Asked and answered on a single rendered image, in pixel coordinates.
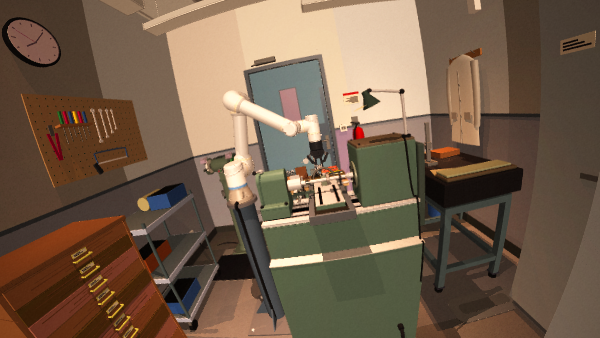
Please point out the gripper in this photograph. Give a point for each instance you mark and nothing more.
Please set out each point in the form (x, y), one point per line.
(316, 149)

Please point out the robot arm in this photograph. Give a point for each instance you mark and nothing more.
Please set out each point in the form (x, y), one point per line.
(239, 136)

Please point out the orange knock-off dog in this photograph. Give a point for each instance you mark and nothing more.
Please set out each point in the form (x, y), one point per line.
(333, 168)

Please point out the grey cross-slide carriage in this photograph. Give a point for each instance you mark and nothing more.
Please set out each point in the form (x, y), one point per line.
(330, 206)

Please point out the green lathe tailstock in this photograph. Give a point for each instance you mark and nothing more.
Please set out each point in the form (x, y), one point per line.
(272, 192)

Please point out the green lathe body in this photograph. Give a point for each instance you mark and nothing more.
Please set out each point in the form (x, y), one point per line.
(365, 262)

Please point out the grey height gauge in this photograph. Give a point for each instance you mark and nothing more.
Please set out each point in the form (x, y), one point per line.
(428, 145)

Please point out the red fire extinguisher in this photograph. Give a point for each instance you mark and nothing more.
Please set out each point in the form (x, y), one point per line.
(358, 131)

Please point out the red and white sign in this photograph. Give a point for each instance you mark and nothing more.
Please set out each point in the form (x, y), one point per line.
(350, 97)

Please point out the blue door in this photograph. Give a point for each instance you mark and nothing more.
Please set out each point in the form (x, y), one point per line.
(272, 98)

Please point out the green shade desk lamp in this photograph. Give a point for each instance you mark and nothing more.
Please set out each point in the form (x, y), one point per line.
(370, 99)

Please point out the grey door closer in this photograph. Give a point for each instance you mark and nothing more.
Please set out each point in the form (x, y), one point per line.
(263, 61)

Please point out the orange block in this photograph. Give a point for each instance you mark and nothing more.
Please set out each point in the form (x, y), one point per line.
(444, 152)

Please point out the blue box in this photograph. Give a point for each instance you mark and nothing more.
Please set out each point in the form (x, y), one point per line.
(168, 195)

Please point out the olive straightedge bar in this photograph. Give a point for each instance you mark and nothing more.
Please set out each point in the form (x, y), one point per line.
(473, 169)

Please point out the green table with black top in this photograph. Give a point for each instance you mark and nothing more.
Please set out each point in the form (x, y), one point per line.
(473, 187)

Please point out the beige lab coat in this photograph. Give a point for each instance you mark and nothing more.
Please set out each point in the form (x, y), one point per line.
(464, 98)

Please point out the grey shelf trolley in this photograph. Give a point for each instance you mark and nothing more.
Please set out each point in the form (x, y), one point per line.
(182, 253)

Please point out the yellow roll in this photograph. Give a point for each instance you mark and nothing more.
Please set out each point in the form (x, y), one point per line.
(143, 203)

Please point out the brown box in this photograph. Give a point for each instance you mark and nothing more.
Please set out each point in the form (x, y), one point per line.
(157, 253)

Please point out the blue bin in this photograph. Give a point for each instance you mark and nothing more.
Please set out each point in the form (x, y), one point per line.
(185, 295)

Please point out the brown pegboard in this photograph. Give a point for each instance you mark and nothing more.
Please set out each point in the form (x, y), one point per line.
(122, 136)

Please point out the silver wrench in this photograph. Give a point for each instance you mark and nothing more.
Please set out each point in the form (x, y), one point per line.
(109, 120)
(113, 118)
(103, 122)
(96, 124)

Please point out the white ceiling light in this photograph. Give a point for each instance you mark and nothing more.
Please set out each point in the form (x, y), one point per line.
(474, 4)

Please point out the wooden drawer cabinet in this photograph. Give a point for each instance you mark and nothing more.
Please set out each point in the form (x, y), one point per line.
(61, 276)

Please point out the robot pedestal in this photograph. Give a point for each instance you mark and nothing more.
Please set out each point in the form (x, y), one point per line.
(258, 253)

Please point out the wooden coat rail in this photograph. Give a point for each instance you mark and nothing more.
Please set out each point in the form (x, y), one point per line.
(476, 52)

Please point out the blue frame hacksaw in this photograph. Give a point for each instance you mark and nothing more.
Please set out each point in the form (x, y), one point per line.
(110, 157)

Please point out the beige wall notice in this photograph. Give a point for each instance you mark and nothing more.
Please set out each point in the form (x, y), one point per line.
(578, 43)

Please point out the round wall clock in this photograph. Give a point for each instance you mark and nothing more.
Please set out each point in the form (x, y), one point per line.
(31, 42)

